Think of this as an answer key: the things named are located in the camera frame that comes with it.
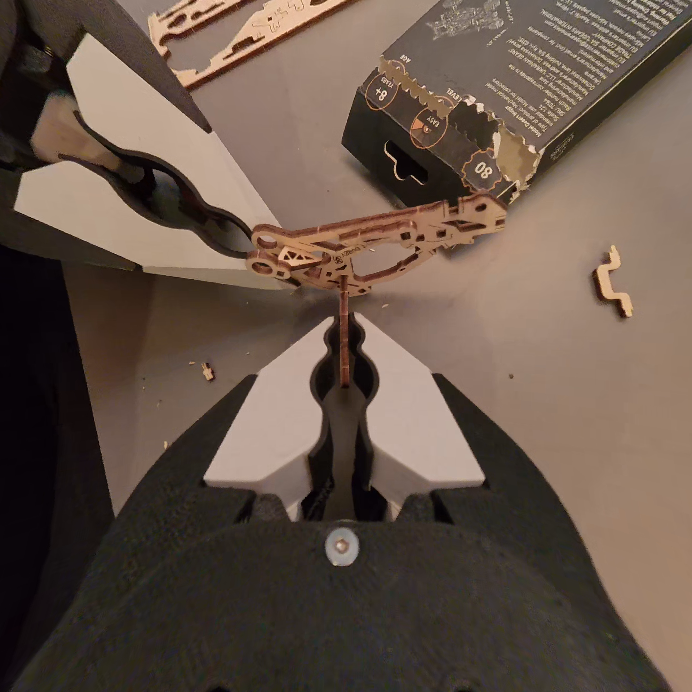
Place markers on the scattered wood scraps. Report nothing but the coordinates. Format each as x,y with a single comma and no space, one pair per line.
165,445

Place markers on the small cross-shaped wooden peg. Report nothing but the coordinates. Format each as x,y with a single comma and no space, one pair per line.
207,372

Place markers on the person's dark clothing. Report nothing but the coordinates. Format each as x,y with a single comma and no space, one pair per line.
38,459

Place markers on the wooden model frame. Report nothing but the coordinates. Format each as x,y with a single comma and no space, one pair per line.
378,248

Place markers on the black cardboard box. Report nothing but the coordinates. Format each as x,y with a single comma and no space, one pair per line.
540,81

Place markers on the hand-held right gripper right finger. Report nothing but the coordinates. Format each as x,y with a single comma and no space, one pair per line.
421,427

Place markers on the thin wooden part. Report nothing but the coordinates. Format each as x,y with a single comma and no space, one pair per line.
344,346

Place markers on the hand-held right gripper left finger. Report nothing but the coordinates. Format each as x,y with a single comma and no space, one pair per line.
270,427

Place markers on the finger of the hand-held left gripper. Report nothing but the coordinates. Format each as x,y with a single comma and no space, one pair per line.
92,221
162,135

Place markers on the wooden cutout sheet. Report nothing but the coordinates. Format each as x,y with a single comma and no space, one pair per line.
216,57

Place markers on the stepped wooden part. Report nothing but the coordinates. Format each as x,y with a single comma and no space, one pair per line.
611,284

